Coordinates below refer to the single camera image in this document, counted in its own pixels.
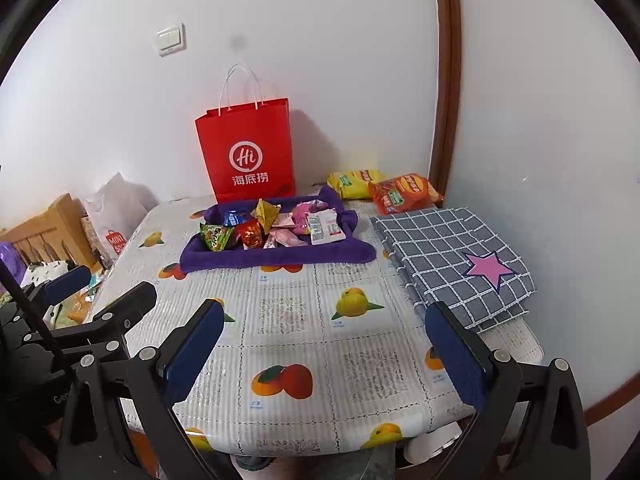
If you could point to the yellow snack packet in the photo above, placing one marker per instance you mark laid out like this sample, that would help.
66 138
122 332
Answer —
265 215

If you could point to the white floral pillow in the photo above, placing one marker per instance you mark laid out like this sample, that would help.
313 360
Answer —
42 272

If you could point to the blue snack packet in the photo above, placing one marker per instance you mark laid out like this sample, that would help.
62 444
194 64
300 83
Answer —
233 218

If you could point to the white snack packet red label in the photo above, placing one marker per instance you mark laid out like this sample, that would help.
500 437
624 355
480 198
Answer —
325 227

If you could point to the red paper bag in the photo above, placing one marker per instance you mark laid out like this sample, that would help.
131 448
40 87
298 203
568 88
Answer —
245 135

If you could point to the wooden nightstand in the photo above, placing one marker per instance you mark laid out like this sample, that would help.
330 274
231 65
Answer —
85 307

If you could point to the yellow chip bag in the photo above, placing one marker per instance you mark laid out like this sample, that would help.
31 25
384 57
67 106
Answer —
350 185

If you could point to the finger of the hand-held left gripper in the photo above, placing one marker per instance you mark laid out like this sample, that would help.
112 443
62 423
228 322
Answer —
67 282
130 302

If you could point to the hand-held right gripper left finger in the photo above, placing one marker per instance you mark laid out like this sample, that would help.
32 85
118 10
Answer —
195 350

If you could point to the purple towel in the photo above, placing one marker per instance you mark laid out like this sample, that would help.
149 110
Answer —
270 257

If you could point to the white plastic shopping bag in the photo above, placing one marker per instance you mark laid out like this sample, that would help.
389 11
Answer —
117 205

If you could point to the pink peach snack packet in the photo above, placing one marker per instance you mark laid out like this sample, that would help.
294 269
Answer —
290 239

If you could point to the grey checked cloth pink star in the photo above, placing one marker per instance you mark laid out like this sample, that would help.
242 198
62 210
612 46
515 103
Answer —
440 250

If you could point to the brown wooden baseboard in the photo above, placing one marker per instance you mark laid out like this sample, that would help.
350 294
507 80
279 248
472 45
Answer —
607 407

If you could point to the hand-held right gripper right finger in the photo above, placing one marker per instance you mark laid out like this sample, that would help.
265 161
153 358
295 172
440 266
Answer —
455 355

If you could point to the white light switch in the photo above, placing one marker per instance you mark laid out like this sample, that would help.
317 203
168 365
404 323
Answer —
170 40

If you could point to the pink and white snack packet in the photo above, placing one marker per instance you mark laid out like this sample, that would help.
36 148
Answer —
282 220

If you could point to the magenta snack packet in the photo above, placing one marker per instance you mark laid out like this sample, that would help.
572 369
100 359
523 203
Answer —
305 215

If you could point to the green snack packet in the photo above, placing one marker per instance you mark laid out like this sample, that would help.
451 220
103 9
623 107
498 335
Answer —
216 237

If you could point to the brown wooden door frame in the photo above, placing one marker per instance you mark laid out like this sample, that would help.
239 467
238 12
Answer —
447 85

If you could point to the patterned paper bag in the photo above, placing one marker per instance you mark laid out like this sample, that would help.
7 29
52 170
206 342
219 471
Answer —
92 240

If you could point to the orange chip bag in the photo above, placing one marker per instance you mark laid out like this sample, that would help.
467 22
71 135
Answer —
405 192

